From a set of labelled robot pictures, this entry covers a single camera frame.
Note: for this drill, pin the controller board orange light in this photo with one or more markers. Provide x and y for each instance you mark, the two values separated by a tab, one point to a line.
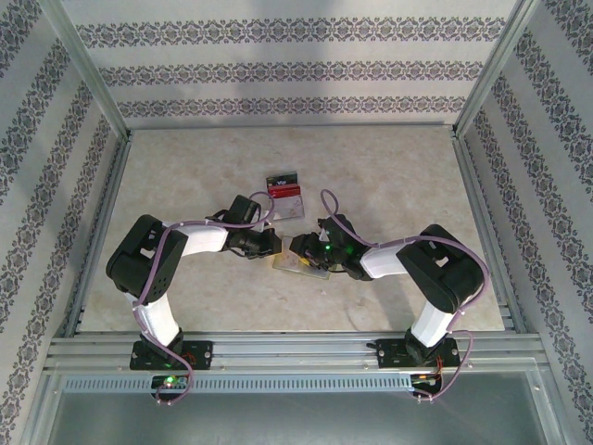
424	380

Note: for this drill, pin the aluminium table back rail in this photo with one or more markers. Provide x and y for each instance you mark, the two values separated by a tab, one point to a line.
296	126

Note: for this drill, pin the clear plastic bag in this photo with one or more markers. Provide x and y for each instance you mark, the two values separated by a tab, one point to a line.
319	274

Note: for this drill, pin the aluminium table side rail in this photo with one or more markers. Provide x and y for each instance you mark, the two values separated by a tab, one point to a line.
488	232
99	232

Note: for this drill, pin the black VIP card stack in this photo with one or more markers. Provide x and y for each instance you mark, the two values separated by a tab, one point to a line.
281	179

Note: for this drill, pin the red card stack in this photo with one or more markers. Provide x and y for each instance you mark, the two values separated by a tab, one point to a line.
285	191

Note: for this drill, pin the aluminium mounting rail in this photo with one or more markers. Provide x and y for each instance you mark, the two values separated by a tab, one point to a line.
296	350

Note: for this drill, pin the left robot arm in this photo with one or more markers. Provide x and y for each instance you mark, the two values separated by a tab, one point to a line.
160	322

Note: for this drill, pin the grey metal sheet panel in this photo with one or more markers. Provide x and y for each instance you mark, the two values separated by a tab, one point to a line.
296	417

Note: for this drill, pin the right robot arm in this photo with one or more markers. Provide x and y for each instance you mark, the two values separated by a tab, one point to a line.
435	326

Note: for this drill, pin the aluminium frame post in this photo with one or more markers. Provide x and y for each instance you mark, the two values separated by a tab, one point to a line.
496	65
89	65

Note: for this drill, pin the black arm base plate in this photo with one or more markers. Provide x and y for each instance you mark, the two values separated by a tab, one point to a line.
199	354
389	354

